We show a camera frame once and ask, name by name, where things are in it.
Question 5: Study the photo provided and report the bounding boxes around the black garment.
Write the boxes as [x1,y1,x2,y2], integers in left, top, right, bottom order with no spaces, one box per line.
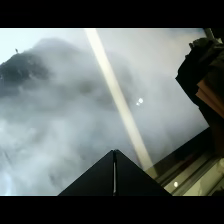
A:
[175,36,224,127]

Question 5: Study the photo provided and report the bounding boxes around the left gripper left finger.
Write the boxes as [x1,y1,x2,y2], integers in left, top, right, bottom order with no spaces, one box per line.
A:
[57,149,115,197]

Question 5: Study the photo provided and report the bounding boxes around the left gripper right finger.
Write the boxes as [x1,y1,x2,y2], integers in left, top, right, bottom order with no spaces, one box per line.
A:
[113,149,173,197]

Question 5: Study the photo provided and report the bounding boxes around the silver frame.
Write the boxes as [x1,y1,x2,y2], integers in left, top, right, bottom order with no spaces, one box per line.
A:
[145,152,224,197]

